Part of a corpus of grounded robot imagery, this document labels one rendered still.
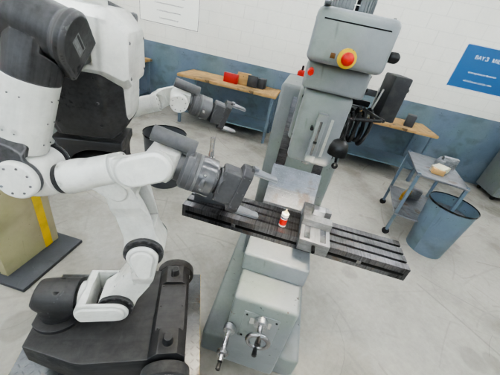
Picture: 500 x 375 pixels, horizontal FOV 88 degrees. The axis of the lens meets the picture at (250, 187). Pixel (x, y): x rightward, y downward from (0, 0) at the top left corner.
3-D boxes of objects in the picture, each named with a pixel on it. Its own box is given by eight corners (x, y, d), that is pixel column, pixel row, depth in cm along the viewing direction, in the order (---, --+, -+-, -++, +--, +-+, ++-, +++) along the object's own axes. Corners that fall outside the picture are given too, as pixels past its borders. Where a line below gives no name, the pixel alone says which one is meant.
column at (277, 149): (289, 284, 224) (364, 102, 143) (237, 268, 228) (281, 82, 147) (294, 245, 266) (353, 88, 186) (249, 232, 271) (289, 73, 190)
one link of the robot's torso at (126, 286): (89, 322, 108) (126, 245, 89) (105, 282, 125) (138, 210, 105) (128, 328, 114) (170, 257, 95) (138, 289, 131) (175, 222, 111)
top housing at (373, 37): (382, 77, 85) (407, 19, 77) (304, 59, 88) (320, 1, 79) (361, 65, 126) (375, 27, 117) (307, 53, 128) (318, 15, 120)
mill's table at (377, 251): (403, 281, 136) (411, 271, 132) (181, 215, 147) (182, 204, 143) (392, 251, 156) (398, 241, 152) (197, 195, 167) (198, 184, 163)
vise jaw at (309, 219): (329, 232, 135) (332, 226, 133) (301, 223, 137) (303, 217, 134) (329, 225, 140) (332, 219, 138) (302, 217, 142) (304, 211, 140)
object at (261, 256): (303, 288, 135) (311, 272, 129) (239, 268, 138) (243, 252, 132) (306, 228, 178) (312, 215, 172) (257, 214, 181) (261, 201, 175)
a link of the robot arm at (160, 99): (190, 107, 99) (155, 114, 98) (189, 98, 106) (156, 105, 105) (184, 91, 95) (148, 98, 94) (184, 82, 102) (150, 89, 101)
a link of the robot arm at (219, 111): (222, 135, 107) (193, 125, 102) (219, 124, 114) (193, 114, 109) (234, 107, 101) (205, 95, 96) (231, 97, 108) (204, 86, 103)
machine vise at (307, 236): (325, 257, 128) (332, 241, 123) (295, 248, 130) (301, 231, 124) (325, 217, 158) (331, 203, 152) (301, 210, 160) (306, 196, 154)
